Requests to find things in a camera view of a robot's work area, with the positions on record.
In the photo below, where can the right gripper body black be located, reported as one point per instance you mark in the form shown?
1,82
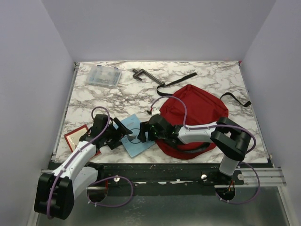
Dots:
154,136

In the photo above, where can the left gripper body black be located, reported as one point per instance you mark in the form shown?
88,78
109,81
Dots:
112,136

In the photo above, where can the light blue book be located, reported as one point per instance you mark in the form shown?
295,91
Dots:
132,144

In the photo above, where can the red backpack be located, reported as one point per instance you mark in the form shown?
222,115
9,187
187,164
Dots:
191,106

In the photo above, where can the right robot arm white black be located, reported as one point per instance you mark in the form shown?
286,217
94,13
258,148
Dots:
232,139

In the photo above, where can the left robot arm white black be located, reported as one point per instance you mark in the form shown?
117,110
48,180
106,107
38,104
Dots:
58,190

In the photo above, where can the red book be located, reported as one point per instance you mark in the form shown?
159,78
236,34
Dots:
72,137

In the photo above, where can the clear plastic organizer box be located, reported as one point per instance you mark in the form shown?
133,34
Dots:
104,76

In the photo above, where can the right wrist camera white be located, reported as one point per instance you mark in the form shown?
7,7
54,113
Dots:
153,111

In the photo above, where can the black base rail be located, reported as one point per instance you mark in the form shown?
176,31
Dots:
163,179

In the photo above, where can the right aluminium extrusion rail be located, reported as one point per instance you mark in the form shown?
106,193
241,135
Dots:
268,177

